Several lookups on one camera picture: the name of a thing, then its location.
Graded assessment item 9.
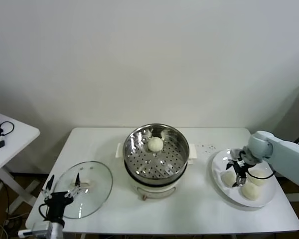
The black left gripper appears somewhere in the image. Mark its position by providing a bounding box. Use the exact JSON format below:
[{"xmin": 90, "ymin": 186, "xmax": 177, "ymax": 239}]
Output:
[{"xmin": 41, "ymin": 172, "xmax": 82, "ymax": 226}]

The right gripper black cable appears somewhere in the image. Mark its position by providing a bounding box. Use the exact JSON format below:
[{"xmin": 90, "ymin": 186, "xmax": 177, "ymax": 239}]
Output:
[{"xmin": 246, "ymin": 159, "xmax": 277, "ymax": 180}]

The cream electric cooking pot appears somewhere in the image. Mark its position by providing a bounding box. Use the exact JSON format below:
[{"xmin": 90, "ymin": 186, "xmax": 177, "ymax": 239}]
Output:
[{"xmin": 116, "ymin": 142, "xmax": 199, "ymax": 201}]

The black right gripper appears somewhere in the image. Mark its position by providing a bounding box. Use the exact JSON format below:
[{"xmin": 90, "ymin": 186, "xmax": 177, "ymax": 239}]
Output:
[{"xmin": 225, "ymin": 159, "xmax": 250, "ymax": 188}]

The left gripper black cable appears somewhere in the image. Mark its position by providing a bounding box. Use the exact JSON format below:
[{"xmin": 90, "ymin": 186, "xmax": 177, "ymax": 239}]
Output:
[{"xmin": 38, "ymin": 203, "xmax": 50, "ymax": 221}]

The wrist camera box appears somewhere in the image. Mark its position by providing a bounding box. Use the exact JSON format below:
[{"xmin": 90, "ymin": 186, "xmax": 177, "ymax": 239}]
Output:
[
  {"xmin": 17, "ymin": 222, "xmax": 52, "ymax": 237},
  {"xmin": 229, "ymin": 148, "xmax": 245, "ymax": 161}
]

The black looped cable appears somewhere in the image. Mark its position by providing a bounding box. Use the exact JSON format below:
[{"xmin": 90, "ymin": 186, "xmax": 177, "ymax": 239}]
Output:
[{"xmin": 0, "ymin": 121, "xmax": 15, "ymax": 139}]

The white steamed baozi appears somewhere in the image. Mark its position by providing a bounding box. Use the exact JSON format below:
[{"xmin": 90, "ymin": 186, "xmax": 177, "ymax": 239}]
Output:
[
  {"xmin": 147, "ymin": 137, "xmax": 164, "ymax": 152},
  {"xmin": 248, "ymin": 169, "xmax": 269, "ymax": 187},
  {"xmin": 221, "ymin": 172, "xmax": 237, "ymax": 188},
  {"xmin": 241, "ymin": 183, "xmax": 262, "ymax": 201}
]

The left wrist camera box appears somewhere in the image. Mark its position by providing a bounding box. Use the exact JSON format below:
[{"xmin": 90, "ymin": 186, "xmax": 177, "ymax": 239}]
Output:
[{"xmin": 17, "ymin": 222, "xmax": 52, "ymax": 237}]

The glass pot lid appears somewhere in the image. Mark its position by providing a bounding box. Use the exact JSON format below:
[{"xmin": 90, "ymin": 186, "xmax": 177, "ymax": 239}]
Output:
[{"xmin": 52, "ymin": 161, "xmax": 114, "ymax": 220}]

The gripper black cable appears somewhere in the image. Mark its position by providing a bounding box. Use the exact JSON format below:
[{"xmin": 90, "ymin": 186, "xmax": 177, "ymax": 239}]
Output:
[
  {"xmin": 246, "ymin": 159, "xmax": 277, "ymax": 180},
  {"xmin": 38, "ymin": 203, "xmax": 50, "ymax": 221}
]

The white round plate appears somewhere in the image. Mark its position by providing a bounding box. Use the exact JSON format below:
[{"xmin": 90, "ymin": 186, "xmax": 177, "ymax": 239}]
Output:
[{"xmin": 208, "ymin": 148, "xmax": 276, "ymax": 208}]

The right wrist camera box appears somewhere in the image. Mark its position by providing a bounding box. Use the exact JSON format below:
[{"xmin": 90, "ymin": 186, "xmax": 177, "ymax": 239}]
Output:
[{"xmin": 229, "ymin": 148, "xmax": 245, "ymax": 161}]

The white folding table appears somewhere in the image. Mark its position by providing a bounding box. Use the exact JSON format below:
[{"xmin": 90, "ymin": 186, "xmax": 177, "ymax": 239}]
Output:
[{"xmin": 0, "ymin": 112, "xmax": 41, "ymax": 215}]

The stainless steel steamer basket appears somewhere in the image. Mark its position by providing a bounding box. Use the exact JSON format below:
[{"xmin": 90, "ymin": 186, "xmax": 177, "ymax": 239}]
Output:
[{"xmin": 123, "ymin": 123, "xmax": 190, "ymax": 184}]

